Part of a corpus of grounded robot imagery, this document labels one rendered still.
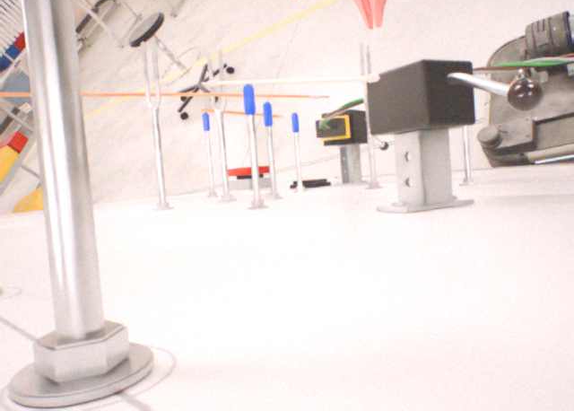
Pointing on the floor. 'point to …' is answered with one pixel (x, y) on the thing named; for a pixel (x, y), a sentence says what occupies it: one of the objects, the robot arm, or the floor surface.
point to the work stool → (170, 56)
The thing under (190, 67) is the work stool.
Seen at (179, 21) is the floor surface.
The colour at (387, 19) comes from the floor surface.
